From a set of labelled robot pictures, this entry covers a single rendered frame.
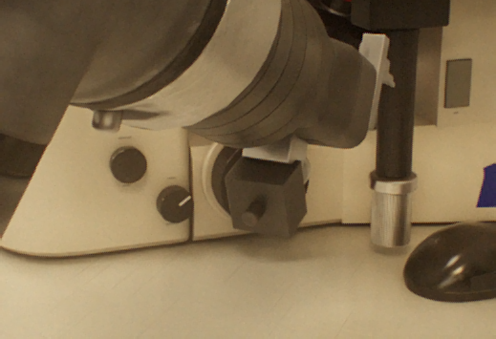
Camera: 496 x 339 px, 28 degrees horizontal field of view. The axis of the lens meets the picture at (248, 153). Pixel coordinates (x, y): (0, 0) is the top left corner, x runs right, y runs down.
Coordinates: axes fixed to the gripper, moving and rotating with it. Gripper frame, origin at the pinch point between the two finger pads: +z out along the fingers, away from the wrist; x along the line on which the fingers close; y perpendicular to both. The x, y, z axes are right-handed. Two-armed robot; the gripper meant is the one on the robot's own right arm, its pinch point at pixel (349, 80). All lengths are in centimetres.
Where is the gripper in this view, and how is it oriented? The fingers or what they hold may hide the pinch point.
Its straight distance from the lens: 56.7
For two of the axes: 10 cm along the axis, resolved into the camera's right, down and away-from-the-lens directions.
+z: 3.9, 1.7, 9.0
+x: 9.0, 1.2, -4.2
